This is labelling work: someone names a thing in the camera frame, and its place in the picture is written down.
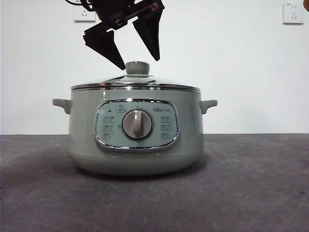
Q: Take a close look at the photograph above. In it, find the glass lid with green knob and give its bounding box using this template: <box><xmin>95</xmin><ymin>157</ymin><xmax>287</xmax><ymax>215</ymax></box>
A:
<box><xmin>70</xmin><ymin>61</ymin><xmax>201</xmax><ymax>92</ymax></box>

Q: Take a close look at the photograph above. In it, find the sage green electric cooking pot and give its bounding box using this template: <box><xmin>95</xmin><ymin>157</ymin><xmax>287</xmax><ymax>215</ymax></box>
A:
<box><xmin>52</xmin><ymin>88</ymin><xmax>218</xmax><ymax>176</ymax></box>

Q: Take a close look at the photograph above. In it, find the white wall socket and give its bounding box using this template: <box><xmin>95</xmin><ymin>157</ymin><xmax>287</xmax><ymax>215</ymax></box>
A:
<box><xmin>73</xmin><ymin>3</ymin><xmax>97</xmax><ymax>24</ymax></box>
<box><xmin>282</xmin><ymin>2</ymin><xmax>304</xmax><ymax>25</ymax></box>

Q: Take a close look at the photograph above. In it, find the black cable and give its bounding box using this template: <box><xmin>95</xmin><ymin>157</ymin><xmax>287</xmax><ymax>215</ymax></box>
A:
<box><xmin>64</xmin><ymin>0</ymin><xmax>97</xmax><ymax>11</ymax></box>

